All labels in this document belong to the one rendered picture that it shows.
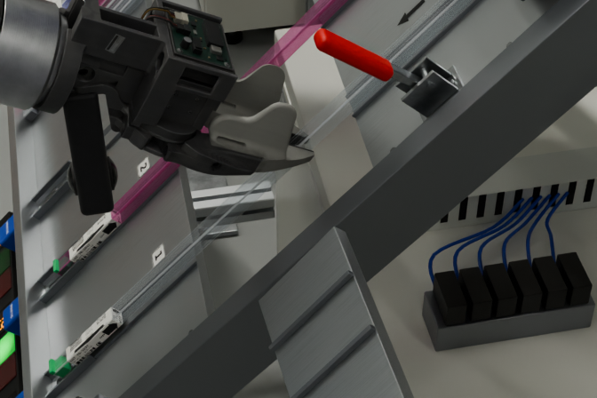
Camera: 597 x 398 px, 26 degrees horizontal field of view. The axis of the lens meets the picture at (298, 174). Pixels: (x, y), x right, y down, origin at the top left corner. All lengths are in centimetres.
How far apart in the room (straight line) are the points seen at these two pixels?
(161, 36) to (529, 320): 55
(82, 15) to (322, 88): 74
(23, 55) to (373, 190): 25
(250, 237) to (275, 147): 131
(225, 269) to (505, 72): 140
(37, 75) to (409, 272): 60
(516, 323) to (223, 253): 102
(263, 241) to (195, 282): 122
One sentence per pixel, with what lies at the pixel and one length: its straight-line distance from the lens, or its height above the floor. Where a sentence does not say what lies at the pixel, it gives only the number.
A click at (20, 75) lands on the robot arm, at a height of 108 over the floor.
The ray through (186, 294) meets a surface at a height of 85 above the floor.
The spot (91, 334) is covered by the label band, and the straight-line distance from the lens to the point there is 108.
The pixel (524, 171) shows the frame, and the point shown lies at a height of 67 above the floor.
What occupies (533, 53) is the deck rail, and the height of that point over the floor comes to 110.
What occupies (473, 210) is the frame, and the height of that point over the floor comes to 64.
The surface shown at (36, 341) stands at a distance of 116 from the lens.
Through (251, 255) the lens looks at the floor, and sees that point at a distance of 221.
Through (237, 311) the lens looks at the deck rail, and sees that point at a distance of 94.
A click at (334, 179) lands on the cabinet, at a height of 62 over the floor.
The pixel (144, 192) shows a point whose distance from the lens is 112.
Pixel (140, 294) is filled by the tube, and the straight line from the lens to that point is 105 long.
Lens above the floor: 160
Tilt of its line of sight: 43 degrees down
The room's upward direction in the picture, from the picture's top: straight up
